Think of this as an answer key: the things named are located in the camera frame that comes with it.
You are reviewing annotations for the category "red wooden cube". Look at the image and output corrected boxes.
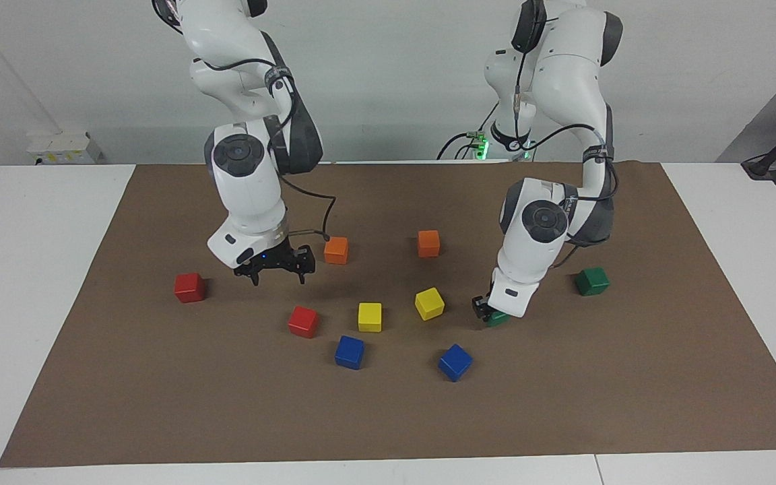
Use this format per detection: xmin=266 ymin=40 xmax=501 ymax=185
xmin=174 ymin=272 xmax=206 ymax=304
xmin=288 ymin=305 xmax=320 ymax=339

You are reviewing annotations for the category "yellow wooden cube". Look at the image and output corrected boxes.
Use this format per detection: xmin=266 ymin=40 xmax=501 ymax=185
xmin=358 ymin=302 xmax=383 ymax=333
xmin=414 ymin=287 xmax=445 ymax=321

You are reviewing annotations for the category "blue wooden cube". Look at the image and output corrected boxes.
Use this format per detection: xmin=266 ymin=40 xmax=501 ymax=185
xmin=334 ymin=335 xmax=366 ymax=370
xmin=438 ymin=344 xmax=474 ymax=383

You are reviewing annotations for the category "brown paper table mat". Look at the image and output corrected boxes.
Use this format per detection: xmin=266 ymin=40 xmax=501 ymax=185
xmin=0 ymin=160 xmax=776 ymax=469

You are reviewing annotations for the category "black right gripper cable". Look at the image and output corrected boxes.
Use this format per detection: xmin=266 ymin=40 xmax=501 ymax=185
xmin=189 ymin=57 xmax=337 ymax=242

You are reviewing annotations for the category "black cable at controller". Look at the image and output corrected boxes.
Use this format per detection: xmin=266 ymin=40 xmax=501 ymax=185
xmin=436 ymin=101 xmax=500 ymax=161

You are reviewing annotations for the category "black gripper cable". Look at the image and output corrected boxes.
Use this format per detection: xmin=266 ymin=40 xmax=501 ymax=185
xmin=189 ymin=57 xmax=337 ymax=242
xmin=513 ymin=13 xmax=621 ymax=270

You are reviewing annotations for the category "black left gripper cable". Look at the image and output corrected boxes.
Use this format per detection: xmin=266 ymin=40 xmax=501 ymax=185
xmin=513 ymin=13 xmax=621 ymax=270

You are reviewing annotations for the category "green-lit controller device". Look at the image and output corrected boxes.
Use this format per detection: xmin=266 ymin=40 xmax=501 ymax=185
xmin=465 ymin=128 xmax=534 ymax=162

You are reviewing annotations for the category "white electrical box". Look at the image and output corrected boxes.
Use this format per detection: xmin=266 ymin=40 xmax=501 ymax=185
xmin=26 ymin=131 xmax=104 ymax=166

